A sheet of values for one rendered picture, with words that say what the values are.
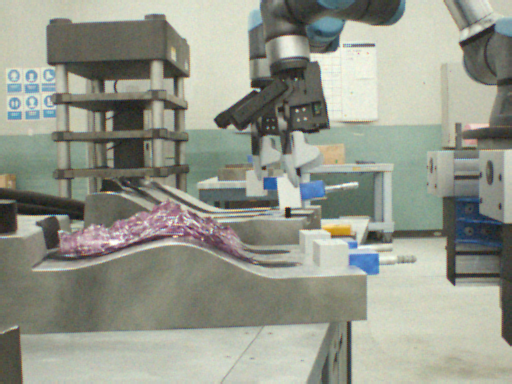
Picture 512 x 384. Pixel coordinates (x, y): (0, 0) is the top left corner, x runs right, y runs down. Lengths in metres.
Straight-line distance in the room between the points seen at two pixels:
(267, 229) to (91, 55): 4.13
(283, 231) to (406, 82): 6.64
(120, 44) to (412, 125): 3.78
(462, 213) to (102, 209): 0.68
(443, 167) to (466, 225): 0.12
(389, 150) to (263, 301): 6.85
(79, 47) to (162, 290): 4.45
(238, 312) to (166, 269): 0.09
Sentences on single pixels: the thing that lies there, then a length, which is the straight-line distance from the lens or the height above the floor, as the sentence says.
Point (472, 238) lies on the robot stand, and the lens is 1.34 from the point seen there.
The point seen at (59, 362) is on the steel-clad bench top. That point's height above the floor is 0.80.
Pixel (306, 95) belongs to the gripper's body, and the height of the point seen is 1.09.
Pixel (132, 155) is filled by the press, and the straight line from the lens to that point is 6.30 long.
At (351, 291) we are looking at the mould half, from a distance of 0.76.
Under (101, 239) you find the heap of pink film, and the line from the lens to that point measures 0.82.
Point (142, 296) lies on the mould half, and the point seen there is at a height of 0.84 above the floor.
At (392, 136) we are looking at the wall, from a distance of 7.57.
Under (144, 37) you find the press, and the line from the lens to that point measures 5.02.
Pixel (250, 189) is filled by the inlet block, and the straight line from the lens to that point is 1.40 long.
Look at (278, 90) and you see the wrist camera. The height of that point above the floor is 1.10.
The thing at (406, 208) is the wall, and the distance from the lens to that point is 7.62.
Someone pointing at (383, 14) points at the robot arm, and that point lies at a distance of 1.19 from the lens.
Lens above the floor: 0.99
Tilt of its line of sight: 3 degrees down
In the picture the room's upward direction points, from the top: 1 degrees counter-clockwise
